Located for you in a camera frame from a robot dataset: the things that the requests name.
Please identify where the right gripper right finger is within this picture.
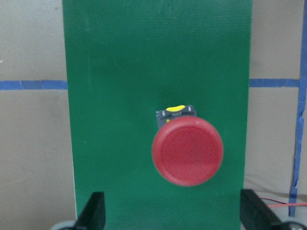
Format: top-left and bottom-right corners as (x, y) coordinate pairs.
(239, 189), (288, 230)

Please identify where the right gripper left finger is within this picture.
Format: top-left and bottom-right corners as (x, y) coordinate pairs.
(74, 192), (106, 230)

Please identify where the red push button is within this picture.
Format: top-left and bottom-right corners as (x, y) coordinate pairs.
(152, 105), (224, 186)

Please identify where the green conveyor belt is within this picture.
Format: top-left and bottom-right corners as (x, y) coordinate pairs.
(63, 0), (252, 230)

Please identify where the red black conveyor cable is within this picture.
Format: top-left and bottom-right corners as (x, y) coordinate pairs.
(260, 196), (307, 207)

